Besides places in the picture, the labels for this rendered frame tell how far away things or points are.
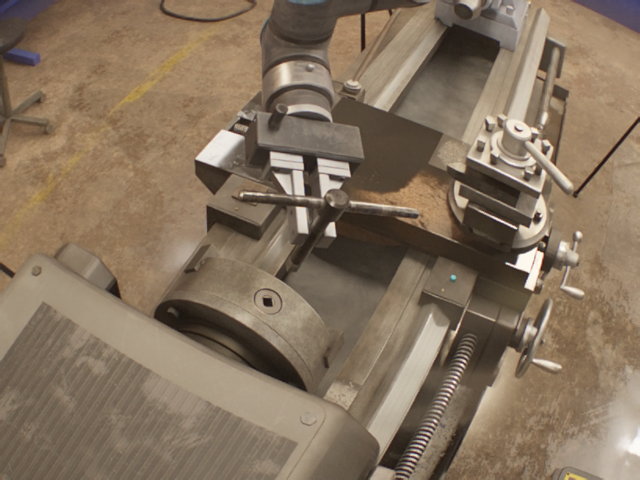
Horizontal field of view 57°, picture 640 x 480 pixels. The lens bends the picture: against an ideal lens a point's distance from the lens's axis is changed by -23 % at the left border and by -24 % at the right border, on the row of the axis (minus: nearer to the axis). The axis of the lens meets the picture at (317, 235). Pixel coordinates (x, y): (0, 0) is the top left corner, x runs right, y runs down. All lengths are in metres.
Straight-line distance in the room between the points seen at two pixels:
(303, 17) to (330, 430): 0.50
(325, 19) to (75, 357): 0.52
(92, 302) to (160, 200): 2.04
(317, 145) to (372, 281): 0.79
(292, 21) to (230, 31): 2.95
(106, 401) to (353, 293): 0.98
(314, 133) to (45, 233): 2.04
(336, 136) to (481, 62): 1.60
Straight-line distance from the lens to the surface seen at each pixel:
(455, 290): 1.44
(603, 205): 3.25
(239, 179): 1.59
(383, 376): 1.35
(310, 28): 0.92
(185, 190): 2.85
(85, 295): 0.81
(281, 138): 0.86
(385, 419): 1.29
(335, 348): 1.02
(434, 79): 2.27
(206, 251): 1.02
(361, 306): 1.58
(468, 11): 1.97
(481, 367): 1.65
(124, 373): 0.74
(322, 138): 0.88
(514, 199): 1.35
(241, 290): 0.95
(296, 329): 0.96
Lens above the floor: 1.96
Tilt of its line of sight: 47 degrees down
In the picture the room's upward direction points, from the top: 6 degrees clockwise
